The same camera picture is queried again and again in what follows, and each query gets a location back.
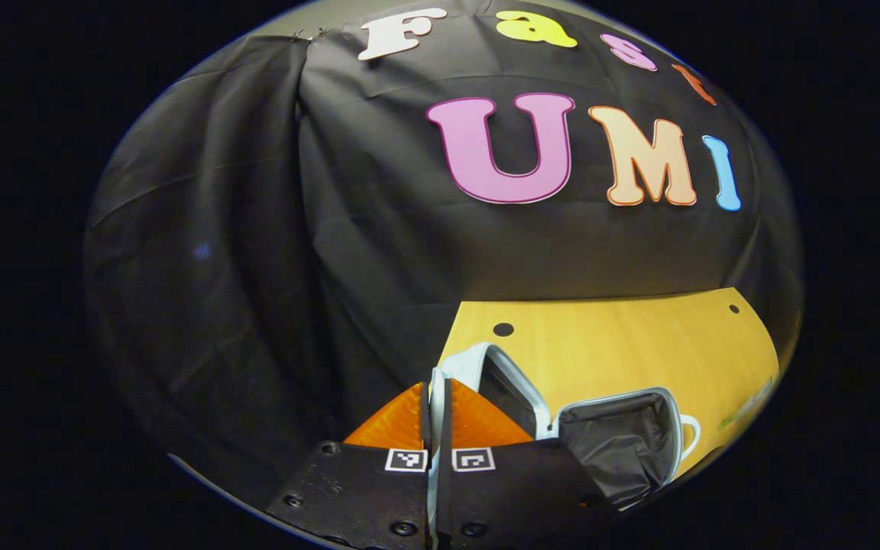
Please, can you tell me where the black backdrop cloth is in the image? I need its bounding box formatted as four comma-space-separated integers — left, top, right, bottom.
82, 0, 804, 513

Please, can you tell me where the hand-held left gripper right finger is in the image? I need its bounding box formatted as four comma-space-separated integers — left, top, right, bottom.
437, 378, 618, 550

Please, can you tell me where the light blue suitcase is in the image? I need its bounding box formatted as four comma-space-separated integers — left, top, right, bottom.
426, 342, 702, 550

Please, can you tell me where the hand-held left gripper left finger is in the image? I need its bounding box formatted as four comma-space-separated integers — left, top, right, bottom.
267, 380, 433, 550

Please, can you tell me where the white green skin care sachet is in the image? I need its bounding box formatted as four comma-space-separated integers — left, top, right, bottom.
717, 377, 775, 430

